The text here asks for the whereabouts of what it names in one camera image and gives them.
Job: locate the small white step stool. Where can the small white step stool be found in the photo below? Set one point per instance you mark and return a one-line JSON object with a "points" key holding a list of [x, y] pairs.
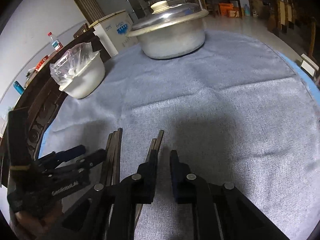
{"points": [[309, 66]]}

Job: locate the person's left hand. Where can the person's left hand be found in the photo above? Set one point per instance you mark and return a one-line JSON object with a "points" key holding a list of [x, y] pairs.
{"points": [[25, 226]]}

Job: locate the clear plastic water bottle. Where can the clear plastic water bottle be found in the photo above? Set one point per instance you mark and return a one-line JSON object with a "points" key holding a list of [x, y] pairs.
{"points": [[55, 42]]}

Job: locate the blue thermos bottle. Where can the blue thermos bottle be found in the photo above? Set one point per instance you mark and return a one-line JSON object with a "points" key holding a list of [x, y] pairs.
{"points": [[18, 87]]}

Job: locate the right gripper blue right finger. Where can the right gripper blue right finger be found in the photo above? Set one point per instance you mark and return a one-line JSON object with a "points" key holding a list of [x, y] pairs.
{"points": [[187, 187]]}

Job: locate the aluminium pot with lid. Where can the aluminium pot with lid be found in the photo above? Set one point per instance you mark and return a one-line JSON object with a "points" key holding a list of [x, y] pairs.
{"points": [[171, 30]]}

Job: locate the red patterned bowl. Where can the red patterned bowl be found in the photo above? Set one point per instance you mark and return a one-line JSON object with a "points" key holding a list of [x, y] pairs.
{"points": [[41, 63]]}

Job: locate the dark chopstick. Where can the dark chopstick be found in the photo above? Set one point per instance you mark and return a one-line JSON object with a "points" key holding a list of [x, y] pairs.
{"points": [[114, 150], [156, 147], [153, 141]]}

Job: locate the white bowl with plastic bag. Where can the white bowl with plastic bag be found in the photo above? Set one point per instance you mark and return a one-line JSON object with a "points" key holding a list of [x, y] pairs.
{"points": [[79, 71]]}

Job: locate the white chest freezer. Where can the white chest freezer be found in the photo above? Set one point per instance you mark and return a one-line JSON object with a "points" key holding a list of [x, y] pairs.
{"points": [[112, 31]]}

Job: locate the grey table cloth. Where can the grey table cloth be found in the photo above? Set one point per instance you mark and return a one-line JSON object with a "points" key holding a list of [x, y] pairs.
{"points": [[235, 110]]}

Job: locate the dark wooden side table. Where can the dark wooden side table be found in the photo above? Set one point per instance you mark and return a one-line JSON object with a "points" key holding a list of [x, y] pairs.
{"points": [[224, 6]]}

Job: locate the dark carved wooden sideboard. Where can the dark carved wooden sideboard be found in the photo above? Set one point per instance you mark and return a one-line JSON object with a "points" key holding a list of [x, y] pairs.
{"points": [[42, 97]]}

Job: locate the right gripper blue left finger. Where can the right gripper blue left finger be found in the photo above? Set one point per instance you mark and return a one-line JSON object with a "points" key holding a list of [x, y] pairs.
{"points": [[139, 188]]}

